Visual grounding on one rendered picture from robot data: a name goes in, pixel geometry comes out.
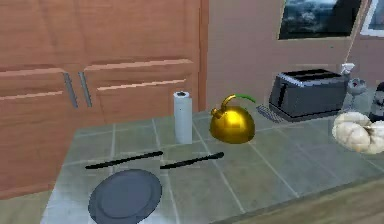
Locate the black toaster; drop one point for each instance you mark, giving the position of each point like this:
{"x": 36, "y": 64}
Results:
{"x": 308, "y": 95}

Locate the white paper towel roll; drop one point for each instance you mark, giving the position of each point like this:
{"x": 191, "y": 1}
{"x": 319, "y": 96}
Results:
{"x": 182, "y": 118}

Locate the golden kettle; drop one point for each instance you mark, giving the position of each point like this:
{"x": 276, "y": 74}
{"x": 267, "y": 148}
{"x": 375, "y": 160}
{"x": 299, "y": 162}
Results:
{"x": 233, "y": 125}

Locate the black knife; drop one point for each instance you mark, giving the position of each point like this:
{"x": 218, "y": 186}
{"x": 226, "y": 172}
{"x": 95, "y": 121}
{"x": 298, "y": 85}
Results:
{"x": 123, "y": 160}
{"x": 191, "y": 161}

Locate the white spray bottle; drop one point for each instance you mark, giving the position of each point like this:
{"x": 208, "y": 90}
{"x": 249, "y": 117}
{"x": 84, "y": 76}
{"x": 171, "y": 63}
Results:
{"x": 347, "y": 69}

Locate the dark framed picture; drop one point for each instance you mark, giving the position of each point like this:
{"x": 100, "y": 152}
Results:
{"x": 316, "y": 18}

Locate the white framed window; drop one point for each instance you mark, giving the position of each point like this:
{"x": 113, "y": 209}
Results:
{"x": 375, "y": 18}

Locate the grey round plate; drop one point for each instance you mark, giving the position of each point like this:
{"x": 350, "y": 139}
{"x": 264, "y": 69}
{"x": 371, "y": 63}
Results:
{"x": 125, "y": 198}

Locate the brown wooden cupboard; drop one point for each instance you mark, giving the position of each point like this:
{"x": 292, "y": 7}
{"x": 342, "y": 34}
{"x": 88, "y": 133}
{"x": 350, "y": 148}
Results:
{"x": 133, "y": 43}

